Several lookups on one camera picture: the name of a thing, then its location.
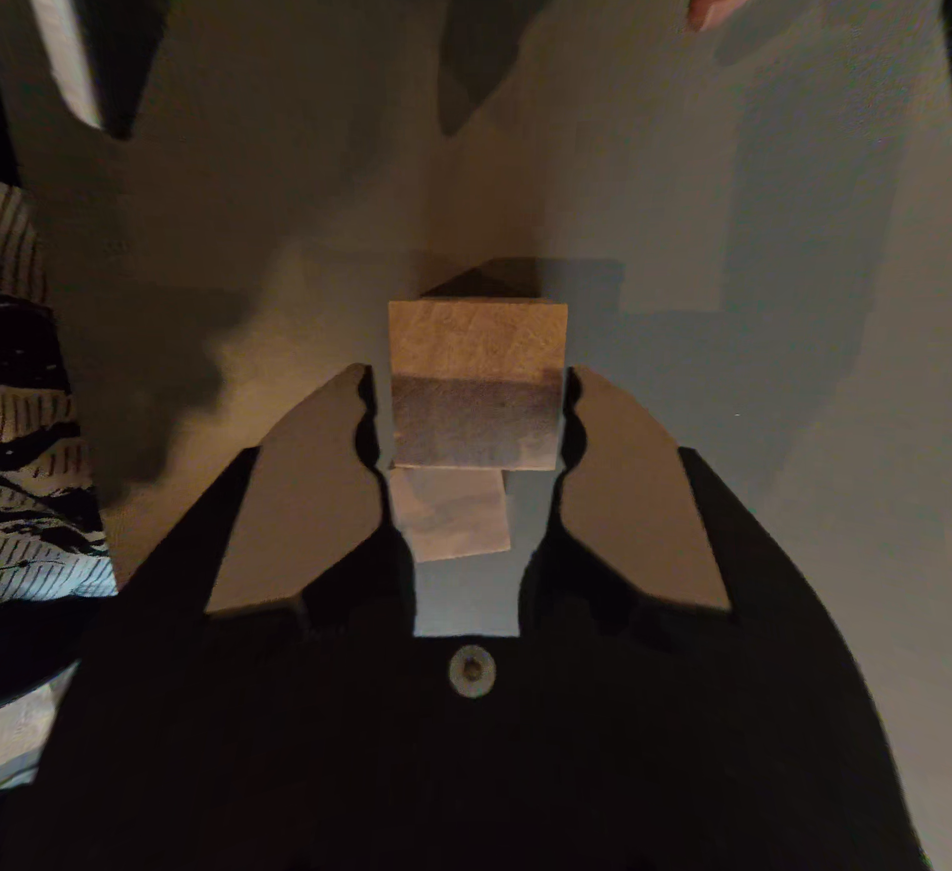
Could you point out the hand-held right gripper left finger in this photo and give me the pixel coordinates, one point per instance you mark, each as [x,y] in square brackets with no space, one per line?
[298,514]

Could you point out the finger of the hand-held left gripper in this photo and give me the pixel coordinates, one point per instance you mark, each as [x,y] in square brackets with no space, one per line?
[67,16]

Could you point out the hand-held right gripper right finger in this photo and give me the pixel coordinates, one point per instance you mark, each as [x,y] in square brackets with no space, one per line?
[640,514]

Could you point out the medium wooden cube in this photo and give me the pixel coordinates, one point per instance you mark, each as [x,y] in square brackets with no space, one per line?
[454,514]

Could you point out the large wooden cube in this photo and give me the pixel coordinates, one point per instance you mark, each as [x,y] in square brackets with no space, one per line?
[478,388]

